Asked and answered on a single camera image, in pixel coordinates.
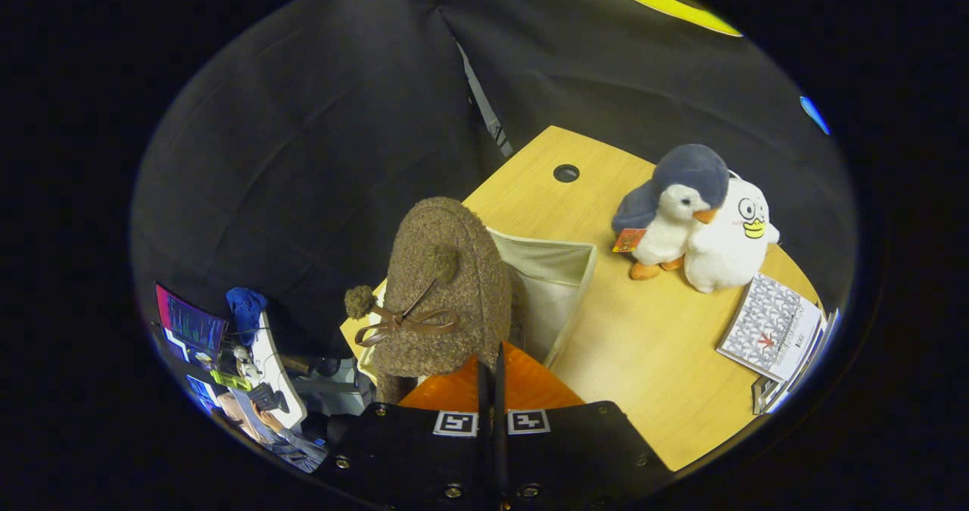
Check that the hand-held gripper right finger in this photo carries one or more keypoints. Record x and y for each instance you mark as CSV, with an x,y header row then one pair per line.
x,y
575,458

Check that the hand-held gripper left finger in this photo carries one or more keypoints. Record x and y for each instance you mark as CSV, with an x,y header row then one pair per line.
x,y
409,458

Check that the beige fabric storage box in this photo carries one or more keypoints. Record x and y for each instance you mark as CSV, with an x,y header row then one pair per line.
x,y
553,284

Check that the brown fuzzy slipper shoe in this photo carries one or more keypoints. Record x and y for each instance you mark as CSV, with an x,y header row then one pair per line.
x,y
447,269

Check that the dark cover book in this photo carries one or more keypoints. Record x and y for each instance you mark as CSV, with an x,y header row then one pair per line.
x,y
761,396

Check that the blue cloth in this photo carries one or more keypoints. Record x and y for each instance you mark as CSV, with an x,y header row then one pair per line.
x,y
246,310

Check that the grey patterned white book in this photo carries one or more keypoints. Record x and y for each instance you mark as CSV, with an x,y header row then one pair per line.
x,y
768,325

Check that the white book blue picture cover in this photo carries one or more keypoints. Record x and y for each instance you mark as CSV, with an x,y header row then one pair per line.
x,y
814,359

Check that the white duck plush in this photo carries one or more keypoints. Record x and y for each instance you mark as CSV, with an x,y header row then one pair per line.
x,y
730,246

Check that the grey white penguin plush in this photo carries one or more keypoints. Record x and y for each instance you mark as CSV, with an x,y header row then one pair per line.
x,y
681,193

